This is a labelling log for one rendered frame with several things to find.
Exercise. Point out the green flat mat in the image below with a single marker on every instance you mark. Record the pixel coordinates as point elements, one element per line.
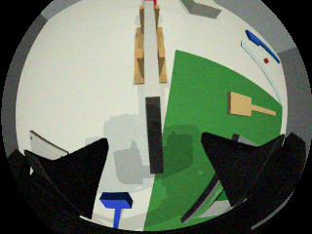
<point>198,103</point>

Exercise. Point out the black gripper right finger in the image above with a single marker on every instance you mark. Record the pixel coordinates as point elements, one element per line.
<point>237,165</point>

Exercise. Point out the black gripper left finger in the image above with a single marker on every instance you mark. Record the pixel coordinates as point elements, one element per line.
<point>75,176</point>

